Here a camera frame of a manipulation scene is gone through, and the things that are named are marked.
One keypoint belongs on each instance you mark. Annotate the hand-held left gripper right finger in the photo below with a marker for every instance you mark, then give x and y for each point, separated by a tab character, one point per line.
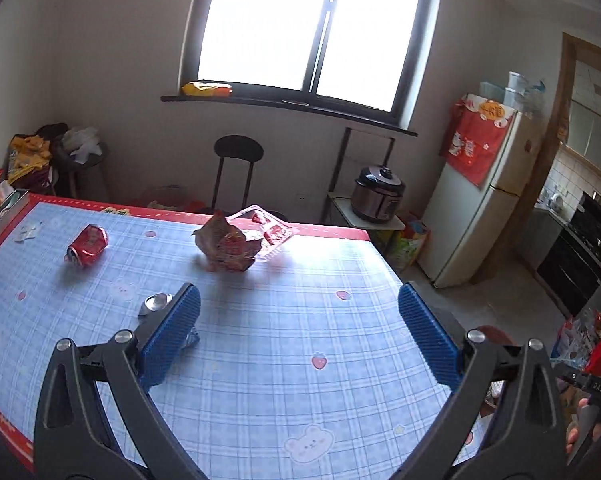
428	340

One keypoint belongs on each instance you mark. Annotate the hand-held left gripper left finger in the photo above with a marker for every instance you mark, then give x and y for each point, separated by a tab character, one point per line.
173	332

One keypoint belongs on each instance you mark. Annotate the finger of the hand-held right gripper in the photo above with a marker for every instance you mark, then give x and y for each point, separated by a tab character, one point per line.
595	385

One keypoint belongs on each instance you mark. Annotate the silver can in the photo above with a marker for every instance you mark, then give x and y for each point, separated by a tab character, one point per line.
155	304

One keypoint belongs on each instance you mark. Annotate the red brown wrapper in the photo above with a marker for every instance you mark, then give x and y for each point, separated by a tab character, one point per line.
225	247

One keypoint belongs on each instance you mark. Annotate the crushed red can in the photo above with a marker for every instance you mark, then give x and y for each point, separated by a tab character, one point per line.
88	247

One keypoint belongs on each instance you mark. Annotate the clear tray with red label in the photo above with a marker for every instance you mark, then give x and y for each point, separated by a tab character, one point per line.
275	234

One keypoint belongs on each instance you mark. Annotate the person's right hand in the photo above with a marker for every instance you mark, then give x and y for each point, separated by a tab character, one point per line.
572	437

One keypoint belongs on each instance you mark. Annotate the pile of plastic bags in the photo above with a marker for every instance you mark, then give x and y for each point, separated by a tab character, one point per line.
585	325

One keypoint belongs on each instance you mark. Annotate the green white printed bag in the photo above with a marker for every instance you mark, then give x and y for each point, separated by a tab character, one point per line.
405	252

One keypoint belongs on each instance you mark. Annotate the blue plaid table sheet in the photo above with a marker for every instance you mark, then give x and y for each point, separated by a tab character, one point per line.
280	310

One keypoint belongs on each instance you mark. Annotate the black integrated stove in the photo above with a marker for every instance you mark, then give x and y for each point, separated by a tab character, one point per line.
575	275

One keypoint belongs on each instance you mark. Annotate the orange woven bag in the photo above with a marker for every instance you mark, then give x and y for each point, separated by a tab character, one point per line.
415	225

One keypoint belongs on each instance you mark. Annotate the cream two-door fridge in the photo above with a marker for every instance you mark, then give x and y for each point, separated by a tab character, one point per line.
475	230

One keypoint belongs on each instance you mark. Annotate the black steel pressure cooker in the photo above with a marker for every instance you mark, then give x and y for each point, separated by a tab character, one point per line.
378	200

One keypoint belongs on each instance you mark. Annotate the grey lower kitchen cabinets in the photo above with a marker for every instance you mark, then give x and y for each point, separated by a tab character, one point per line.
538	235

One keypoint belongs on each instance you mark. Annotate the grey kitchen cabinets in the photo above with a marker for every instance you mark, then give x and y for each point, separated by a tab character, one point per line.
538	235
595	130

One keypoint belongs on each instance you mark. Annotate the black range hood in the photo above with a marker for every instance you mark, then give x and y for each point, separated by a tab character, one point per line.
598	210

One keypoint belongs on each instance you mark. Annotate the white tissue scrap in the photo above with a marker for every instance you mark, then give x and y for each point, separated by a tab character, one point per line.
28	232

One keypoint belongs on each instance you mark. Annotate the red printed cloth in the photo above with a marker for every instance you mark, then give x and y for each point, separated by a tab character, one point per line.
473	152

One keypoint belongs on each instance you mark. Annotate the black chair back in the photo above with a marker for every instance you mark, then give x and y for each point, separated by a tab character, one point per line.
238	149

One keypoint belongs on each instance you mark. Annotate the grey tissue box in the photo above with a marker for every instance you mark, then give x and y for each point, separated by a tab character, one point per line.
5	210

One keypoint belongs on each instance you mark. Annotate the black round stool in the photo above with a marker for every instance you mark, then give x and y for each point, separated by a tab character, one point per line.
63	155

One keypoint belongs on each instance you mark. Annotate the white plastic bags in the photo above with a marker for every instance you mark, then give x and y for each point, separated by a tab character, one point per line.
83	142

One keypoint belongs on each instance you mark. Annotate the yellow printed bag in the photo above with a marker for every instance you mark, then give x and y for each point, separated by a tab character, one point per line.
28	157

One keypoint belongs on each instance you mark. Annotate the yellow packet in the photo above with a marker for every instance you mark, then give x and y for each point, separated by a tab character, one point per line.
205	89

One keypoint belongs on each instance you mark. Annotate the grey upper kitchen cabinets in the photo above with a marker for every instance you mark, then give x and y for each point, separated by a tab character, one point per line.
595	130

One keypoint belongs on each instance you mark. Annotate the stack of clear plastic containers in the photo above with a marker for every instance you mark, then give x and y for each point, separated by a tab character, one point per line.
515	85

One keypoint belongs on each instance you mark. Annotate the black framed window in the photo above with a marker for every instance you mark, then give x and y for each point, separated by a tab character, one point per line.
260	20

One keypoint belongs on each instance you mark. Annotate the white top black frame shelf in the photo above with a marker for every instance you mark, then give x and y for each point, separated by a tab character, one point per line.
348	210

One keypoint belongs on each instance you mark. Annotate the wooden door frame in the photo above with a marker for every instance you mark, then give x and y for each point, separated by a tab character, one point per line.
553	150

